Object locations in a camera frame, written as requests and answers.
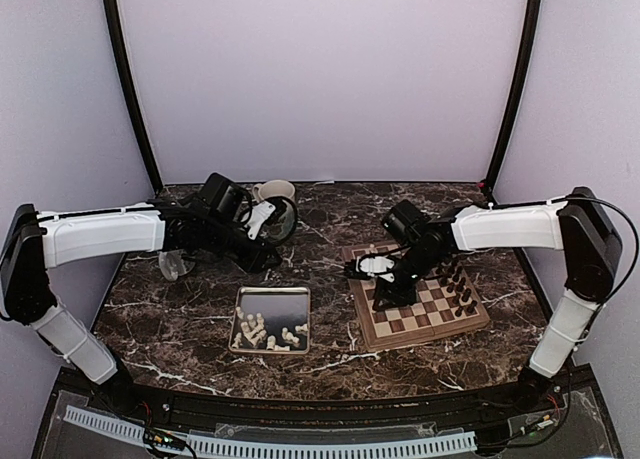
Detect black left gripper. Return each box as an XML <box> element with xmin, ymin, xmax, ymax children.
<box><xmin>202</xmin><ymin>217</ymin><xmax>283</xmax><ymax>275</ymax></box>

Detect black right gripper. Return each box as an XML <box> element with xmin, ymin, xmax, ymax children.
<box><xmin>373</xmin><ymin>245</ymin><xmax>443</xmax><ymax>311</ymax></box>

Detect wooden chessboard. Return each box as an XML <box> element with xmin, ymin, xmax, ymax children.
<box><xmin>348</xmin><ymin>267</ymin><xmax>490</xmax><ymax>352</ymax></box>

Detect silver metal tray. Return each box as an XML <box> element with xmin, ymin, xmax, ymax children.
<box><xmin>228</xmin><ymin>286</ymin><xmax>311</xmax><ymax>356</ymax></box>

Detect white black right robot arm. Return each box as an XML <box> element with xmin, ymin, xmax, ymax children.
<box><xmin>355</xmin><ymin>187</ymin><xmax>638</xmax><ymax>413</ymax></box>

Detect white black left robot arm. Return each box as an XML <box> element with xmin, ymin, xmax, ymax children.
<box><xmin>1</xmin><ymin>173</ymin><xmax>298</xmax><ymax>415</ymax></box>

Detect dark chess pieces row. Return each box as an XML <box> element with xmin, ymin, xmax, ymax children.
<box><xmin>436</xmin><ymin>262</ymin><xmax>478</xmax><ymax>318</ymax></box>

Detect white pieces pile in tray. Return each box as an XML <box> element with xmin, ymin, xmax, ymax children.
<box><xmin>228</xmin><ymin>306</ymin><xmax>310</xmax><ymax>355</ymax></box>

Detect white mug orange interior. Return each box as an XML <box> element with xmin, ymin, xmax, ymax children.
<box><xmin>158</xmin><ymin>250</ymin><xmax>195</xmax><ymax>282</ymax></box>

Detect white floral ceramic mug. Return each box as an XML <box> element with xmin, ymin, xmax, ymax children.
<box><xmin>251</xmin><ymin>179</ymin><xmax>297</xmax><ymax>240</ymax></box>

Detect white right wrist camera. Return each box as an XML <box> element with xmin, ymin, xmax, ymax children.
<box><xmin>344</xmin><ymin>255</ymin><xmax>395</xmax><ymax>282</ymax></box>

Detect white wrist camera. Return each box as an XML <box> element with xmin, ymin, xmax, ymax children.
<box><xmin>344</xmin><ymin>255</ymin><xmax>395</xmax><ymax>282</ymax></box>
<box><xmin>244</xmin><ymin>201</ymin><xmax>282</xmax><ymax>240</ymax></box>

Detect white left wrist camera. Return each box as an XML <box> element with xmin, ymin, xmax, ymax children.
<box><xmin>244</xmin><ymin>201</ymin><xmax>282</xmax><ymax>240</ymax></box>

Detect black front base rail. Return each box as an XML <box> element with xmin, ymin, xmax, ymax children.
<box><xmin>39</xmin><ymin>366</ymin><xmax>610</xmax><ymax>434</ymax></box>

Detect white slotted cable duct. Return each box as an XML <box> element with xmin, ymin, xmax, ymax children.
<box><xmin>63</xmin><ymin>405</ymin><xmax>477</xmax><ymax>458</ymax></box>

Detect left black frame post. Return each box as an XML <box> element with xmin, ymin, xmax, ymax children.
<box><xmin>102</xmin><ymin>0</ymin><xmax>164</xmax><ymax>193</ymax></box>

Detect black frame post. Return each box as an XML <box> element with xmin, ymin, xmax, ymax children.
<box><xmin>102</xmin><ymin>0</ymin><xmax>164</xmax><ymax>193</ymax></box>
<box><xmin>483</xmin><ymin>0</ymin><xmax>542</xmax><ymax>197</ymax></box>

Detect right black frame post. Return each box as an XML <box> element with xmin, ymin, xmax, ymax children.
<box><xmin>483</xmin><ymin>0</ymin><xmax>542</xmax><ymax>197</ymax></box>

